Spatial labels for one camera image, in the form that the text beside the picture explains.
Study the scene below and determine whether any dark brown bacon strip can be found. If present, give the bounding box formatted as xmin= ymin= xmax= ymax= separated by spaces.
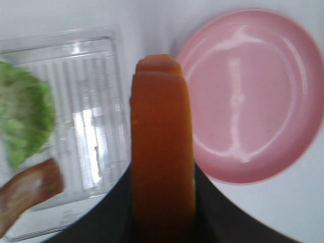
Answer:
xmin=1 ymin=158 xmax=64 ymax=236

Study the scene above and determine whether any green lettuce leaf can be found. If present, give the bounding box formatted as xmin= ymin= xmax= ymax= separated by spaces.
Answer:
xmin=1 ymin=62 xmax=55 ymax=170

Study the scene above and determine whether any pink round plate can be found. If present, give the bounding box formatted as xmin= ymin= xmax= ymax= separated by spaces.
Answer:
xmin=177 ymin=8 xmax=323 ymax=184

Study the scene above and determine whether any left clear plastic tray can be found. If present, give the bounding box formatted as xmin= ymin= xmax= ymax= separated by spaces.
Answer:
xmin=1 ymin=28 xmax=129 ymax=242

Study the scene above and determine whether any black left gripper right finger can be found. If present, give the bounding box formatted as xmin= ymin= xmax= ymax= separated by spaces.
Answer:
xmin=192 ymin=165 xmax=280 ymax=242

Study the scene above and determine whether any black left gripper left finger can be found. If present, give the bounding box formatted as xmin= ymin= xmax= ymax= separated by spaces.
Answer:
xmin=47 ymin=166 xmax=141 ymax=242

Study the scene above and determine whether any bread slice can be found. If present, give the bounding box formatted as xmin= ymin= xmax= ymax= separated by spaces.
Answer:
xmin=130 ymin=54 xmax=195 ymax=229

